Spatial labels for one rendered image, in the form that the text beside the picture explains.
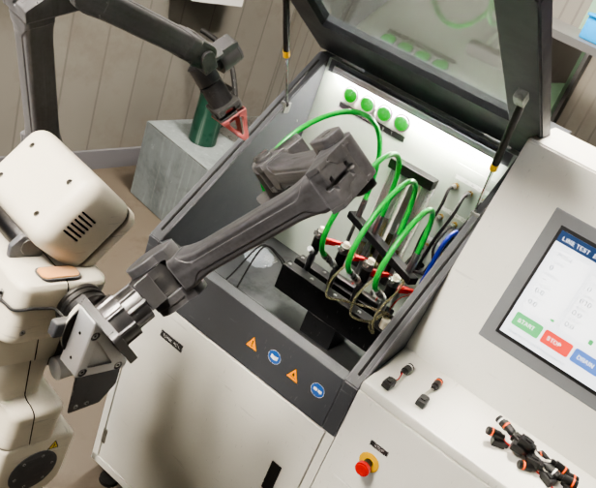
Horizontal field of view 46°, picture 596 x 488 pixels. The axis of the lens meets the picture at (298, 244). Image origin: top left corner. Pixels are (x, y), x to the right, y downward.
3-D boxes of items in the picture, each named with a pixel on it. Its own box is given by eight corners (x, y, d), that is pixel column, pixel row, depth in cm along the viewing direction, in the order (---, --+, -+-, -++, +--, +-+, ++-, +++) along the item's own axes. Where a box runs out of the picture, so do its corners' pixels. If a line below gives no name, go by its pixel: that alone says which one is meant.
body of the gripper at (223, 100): (230, 97, 170) (215, 71, 166) (244, 105, 161) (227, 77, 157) (208, 111, 169) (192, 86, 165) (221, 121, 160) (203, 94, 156)
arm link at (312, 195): (329, 149, 98) (369, 206, 101) (347, 120, 110) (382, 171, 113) (117, 278, 119) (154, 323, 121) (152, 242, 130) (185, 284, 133)
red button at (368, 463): (347, 471, 163) (355, 455, 161) (356, 462, 166) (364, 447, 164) (366, 485, 161) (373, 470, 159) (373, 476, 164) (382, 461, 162)
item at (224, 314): (146, 289, 194) (159, 241, 186) (158, 284, 197) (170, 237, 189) (320, 428, 170) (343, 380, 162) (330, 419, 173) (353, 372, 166)
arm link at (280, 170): (318, 142, 106) (359, 200, 109) (346, 120, 108) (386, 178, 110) (244, 159, 147) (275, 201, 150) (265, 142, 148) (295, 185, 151)
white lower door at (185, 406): (96, 455, 226) (140, 288, 194) (101, 452, 228) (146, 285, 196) (243, 597, 201) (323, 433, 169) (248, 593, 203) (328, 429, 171)
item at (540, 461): (475, 442, 154) (487, 425, 151) (491, 421, 162) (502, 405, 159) (570, 512, 145) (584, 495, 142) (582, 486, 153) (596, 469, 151)
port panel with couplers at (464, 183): (408, 258, 203) (453, 164, 188) (413, 255, 205) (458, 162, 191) (446, 282, 198) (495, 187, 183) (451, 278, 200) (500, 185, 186)
